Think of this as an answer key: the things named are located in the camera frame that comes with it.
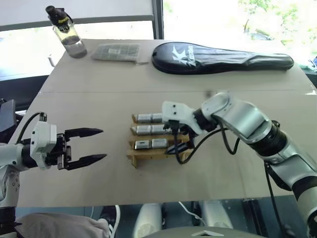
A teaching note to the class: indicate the dark rounded shape with chevron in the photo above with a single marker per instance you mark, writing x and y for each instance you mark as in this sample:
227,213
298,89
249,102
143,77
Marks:
223,233

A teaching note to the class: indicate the wooden battery rack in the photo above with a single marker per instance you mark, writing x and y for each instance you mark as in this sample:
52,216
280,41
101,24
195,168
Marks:
148,156

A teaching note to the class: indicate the white robot leg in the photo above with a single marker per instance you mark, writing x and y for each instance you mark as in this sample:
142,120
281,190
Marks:
215,213
147,220

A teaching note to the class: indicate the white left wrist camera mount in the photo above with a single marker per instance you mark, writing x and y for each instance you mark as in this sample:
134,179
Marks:
43,138

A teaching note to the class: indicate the black table leg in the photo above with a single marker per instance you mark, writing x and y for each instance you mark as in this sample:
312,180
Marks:
255,215

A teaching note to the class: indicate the black shoe with white stripes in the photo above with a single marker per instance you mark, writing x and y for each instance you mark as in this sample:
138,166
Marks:
111,220

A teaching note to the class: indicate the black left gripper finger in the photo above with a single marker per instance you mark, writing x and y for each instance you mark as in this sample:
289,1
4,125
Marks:
86,160
84,132

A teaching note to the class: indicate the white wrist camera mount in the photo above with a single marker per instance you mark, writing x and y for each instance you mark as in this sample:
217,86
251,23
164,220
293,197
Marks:
177,111
43,138

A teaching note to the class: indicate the black racket cover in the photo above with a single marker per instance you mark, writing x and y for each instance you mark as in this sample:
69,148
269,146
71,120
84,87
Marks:
198,58

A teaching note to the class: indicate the grey trouser leg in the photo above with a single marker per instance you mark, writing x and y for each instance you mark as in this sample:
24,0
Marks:
62,226

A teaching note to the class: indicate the white hook at table edge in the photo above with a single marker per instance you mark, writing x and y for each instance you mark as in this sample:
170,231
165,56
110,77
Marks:
50,60

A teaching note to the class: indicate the white and blue object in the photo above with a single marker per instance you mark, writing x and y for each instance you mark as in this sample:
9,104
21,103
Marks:
313,62

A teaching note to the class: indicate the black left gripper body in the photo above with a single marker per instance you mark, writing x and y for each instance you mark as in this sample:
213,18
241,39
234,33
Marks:
60,148

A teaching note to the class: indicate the clear bottle with black cap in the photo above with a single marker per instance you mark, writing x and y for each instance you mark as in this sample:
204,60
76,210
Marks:
70,37

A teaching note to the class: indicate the clear plastic packet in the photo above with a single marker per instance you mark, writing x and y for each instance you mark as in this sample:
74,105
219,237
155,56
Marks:
115,51

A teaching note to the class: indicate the grey window frame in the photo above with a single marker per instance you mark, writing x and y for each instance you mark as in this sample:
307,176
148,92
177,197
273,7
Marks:
157,19

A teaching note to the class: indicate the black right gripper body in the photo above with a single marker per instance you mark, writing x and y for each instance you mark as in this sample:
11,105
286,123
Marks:
190,135

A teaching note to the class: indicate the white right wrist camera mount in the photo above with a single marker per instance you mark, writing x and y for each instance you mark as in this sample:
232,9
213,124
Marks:
177,111

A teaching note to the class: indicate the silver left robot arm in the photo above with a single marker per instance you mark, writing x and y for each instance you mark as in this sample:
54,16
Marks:
10,153

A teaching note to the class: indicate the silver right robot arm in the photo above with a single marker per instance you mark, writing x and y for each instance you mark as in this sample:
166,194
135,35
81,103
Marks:
247,119

